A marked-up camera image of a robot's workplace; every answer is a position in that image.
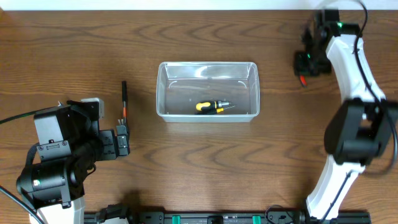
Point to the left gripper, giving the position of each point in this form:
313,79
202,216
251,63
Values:
122,140

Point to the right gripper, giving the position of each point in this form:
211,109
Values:
305,64

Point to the red handled pliers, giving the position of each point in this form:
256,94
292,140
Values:
303,81

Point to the small claw hammer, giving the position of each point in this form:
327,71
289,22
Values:
124,99

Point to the stubby yellow black screwdriver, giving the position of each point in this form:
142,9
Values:
210,106

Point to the slim black yellow screwdriver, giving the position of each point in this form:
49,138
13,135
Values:
225,109

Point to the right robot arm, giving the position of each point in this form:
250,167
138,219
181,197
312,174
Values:
362,126

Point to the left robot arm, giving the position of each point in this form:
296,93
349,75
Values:
70,143

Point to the clear plastic container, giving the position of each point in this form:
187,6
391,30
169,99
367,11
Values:
181,85

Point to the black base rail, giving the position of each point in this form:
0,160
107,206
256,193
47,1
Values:
274,215

